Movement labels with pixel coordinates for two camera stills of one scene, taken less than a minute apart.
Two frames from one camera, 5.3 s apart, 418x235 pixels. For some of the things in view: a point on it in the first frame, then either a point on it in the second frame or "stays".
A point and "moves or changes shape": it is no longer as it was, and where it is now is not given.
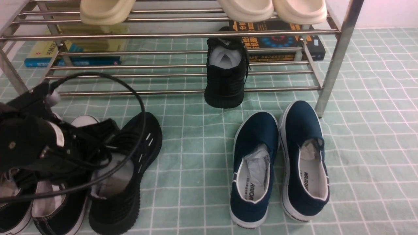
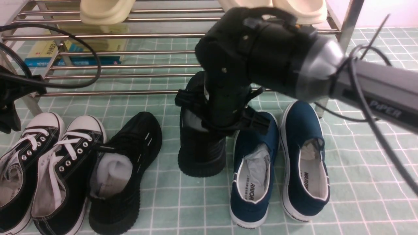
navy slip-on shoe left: (254, 153) stays
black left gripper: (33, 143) to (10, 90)
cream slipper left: (248, 11) stays
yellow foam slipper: (105, 12) stays
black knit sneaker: (228, 67) moves or changes shape
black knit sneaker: (114, 205) stays
